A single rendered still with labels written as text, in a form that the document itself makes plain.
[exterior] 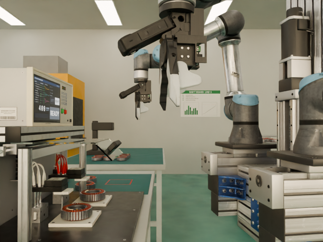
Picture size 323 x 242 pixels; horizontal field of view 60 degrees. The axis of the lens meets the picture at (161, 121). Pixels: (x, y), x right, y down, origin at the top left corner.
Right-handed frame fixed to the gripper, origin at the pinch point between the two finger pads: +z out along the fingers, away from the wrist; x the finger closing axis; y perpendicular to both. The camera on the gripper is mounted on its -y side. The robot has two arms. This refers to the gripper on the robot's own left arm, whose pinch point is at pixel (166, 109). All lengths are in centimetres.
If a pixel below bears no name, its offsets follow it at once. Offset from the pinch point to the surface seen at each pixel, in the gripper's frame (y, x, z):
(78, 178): -27, 74, 27
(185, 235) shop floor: 58, 223, 115
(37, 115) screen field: -38, 50, 0
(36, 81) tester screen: -38, 50, -12
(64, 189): -29, 53, 27
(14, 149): -42, 41, 11
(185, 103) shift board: 141, 566, -43
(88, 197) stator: -22, 71, 35
